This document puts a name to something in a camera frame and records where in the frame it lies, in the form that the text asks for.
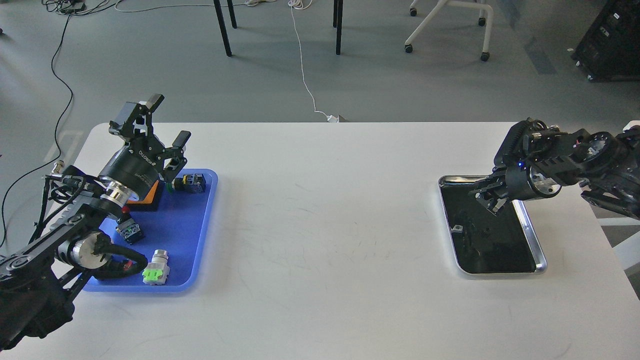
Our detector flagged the black equipment case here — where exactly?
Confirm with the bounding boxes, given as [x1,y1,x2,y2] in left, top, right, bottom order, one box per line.
[571,0,640,82]

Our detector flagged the white chair base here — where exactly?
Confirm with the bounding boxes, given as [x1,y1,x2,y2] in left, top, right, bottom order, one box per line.
[404,0,495,62]

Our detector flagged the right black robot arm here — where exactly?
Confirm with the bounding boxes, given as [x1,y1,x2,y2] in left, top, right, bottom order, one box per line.
[469,118,640,220]

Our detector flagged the white power adapter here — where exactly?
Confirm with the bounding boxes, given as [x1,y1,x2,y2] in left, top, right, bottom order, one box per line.
[326,115,347,123]

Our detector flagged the green and yellow button switch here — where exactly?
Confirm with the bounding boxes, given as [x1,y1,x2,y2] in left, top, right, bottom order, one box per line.
[166,173,206,194]

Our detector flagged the orange button box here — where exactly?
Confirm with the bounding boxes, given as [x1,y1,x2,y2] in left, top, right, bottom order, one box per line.
[126,180,163,212]

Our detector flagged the white cable on floor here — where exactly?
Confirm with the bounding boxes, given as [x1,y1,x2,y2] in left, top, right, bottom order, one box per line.
[245,0,332,120]

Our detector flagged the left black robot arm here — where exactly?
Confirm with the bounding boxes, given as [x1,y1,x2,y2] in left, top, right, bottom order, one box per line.
[0,94,191,350]

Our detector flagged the silver metal tray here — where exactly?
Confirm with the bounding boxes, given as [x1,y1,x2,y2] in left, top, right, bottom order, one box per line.
[438,175,547,277]

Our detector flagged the black table legs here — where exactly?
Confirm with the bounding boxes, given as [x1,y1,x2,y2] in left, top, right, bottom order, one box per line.
[212,0,344,57]

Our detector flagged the green and silver switch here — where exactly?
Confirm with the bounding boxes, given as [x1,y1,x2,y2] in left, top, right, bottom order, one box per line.
[142,249,170,286]

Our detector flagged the red and black push button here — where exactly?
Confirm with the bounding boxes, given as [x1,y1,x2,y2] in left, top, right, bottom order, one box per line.
[106,257,135,279]

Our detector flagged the black cable on floor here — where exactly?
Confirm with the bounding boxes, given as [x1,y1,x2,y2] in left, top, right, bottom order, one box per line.
[0,0,121,248]

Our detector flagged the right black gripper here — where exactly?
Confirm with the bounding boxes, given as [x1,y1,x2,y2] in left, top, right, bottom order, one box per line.
[468,167,562,216]

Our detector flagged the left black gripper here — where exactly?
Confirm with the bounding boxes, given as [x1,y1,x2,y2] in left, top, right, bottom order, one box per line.
[98,93,192,198]

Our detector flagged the blue plastic tray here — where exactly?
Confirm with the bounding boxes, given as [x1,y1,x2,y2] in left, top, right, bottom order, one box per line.
[83,168,218,294]

